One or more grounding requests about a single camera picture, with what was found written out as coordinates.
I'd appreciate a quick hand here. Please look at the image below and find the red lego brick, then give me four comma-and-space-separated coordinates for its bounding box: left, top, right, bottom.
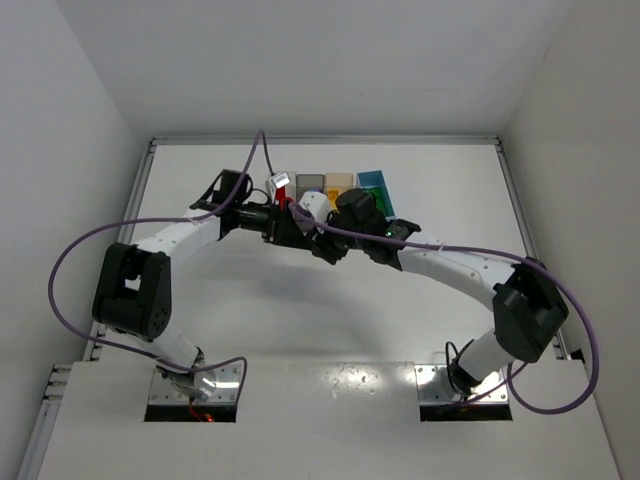
274, 186, 296, 211

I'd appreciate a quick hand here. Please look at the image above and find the green lego plate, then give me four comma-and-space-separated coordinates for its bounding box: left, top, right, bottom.
363, 187, 390, 216

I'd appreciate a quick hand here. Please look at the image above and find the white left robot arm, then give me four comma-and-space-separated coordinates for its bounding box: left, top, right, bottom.
92, 169, 311, 383

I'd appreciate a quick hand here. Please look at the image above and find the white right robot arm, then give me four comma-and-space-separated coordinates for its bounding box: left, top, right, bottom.
299, 189, 569, 401

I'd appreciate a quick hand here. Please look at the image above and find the grey transparent container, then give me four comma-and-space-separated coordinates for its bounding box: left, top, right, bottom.
296, 174, 325, 190

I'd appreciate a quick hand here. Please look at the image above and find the amber transparent container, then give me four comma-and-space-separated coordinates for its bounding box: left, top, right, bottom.
324, 172, 354, 199

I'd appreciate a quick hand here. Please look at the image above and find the blue container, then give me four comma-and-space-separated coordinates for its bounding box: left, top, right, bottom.
356, 170, 396, 220

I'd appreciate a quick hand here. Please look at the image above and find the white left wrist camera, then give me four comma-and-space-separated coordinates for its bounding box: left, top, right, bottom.
268, 171, 291, 190

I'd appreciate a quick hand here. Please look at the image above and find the aluminium frame rail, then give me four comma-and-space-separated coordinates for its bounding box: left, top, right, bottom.
150, 134, 500, 146

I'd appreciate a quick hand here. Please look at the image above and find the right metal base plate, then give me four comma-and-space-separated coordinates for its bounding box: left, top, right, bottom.
414, 362, 514, 422

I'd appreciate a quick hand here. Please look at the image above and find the metal base plate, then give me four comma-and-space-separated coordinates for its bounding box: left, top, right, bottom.
414, 362, 514, 422
144, 362, 244, 423

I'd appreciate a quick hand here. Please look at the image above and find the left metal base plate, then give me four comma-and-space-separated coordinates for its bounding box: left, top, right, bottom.
144, 362, 244, 423

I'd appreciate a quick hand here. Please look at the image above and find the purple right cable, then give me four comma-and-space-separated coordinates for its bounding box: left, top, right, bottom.
289, 204, 601, 415

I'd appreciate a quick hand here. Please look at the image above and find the purple cable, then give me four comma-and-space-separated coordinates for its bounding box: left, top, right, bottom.
48, 129, 276, 381
289, 204, 601, 415

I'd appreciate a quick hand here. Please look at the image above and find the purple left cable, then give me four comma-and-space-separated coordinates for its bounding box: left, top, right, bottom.
48, 129, 276, 381

